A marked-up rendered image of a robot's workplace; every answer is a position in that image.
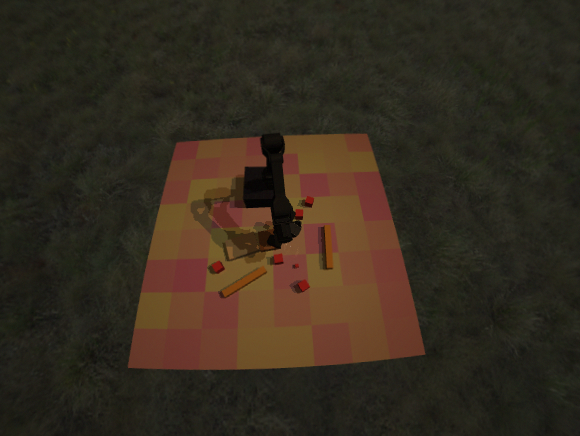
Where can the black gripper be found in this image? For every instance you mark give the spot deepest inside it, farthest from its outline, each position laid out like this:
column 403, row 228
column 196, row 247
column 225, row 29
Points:
column 272, row 240

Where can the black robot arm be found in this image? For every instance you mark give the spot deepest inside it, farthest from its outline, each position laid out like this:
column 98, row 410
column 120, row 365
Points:
column 272, row 175

